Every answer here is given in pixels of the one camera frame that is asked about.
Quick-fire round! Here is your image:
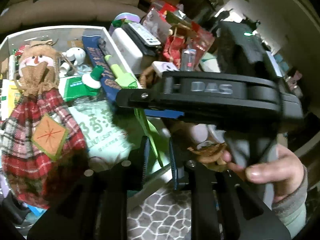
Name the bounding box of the brown fabric sofa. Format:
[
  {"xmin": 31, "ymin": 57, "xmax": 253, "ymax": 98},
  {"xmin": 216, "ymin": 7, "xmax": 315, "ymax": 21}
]
[{"xmin": 1, "ymin": 0, "xmax": 144, "ymax": 34}]

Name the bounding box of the white storage bin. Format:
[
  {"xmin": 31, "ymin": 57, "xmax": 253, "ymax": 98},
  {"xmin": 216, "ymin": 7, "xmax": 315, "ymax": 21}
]
[{"xmin": 0, "ymin": 24, "xmax": 176, "ymax": 205}]

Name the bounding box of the green yellow pouch with cap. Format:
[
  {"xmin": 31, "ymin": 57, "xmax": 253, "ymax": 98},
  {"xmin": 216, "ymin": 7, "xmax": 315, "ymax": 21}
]
[{"xmin": 59, "ymin": 65, "xmax": 104, "ymax": 102}]

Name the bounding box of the white rectangular box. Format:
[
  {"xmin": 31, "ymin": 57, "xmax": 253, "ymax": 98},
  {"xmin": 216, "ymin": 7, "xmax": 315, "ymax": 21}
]
[{"xmin": 111, "ymin": 28, "xmax": 143, "ymax": 75}]

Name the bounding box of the purple round container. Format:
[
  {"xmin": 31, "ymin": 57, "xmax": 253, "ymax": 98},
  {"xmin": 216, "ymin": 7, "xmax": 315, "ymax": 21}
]
[{"xmin": 112, "ymin": 12, "xmax": 140, "ymax": 28}]

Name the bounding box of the snowman plaid doll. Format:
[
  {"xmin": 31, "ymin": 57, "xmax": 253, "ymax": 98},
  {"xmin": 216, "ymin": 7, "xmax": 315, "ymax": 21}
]
[{"xmin": 1, "ymin": 42, "xmax": 88, "ymax": 209}]

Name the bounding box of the person's right forearm sleeve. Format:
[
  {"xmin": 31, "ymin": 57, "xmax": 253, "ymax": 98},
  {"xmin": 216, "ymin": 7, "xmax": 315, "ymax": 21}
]
[{"xmin": 272, "ymin": 165, "xmax": 308, "ymax": 239}]

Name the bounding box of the person's right hand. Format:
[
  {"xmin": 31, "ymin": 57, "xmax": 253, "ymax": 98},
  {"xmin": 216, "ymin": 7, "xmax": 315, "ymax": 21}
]
[{"xmin": 222, "ymin": 144, "xmax": 304, "ymax": 203}]

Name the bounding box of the white remote control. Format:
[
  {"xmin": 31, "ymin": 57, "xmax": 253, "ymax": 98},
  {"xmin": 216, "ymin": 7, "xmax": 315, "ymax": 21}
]
[{"xmin": 127, "ymin": 22, "xmax": 161, "ymax": 47}]

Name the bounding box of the navy blue long box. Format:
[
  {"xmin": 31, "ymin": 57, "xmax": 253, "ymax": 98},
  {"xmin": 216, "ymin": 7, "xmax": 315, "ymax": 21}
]
[{"xmin": 82, "ymin": 36, "xmax": 121, "ymax": 105}]

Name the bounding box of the green marker pen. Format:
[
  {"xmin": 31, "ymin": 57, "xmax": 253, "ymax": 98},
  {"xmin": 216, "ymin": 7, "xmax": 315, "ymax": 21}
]
[{"xmin": 104, "ymin": 54, "xmax": 138, "ymax": 89}]

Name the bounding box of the white phone case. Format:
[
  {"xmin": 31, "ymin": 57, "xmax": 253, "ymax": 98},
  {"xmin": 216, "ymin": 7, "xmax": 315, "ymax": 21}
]
[{"xmin": 151, "ymin": 61, "xmax": 179, "ymax": 77}]

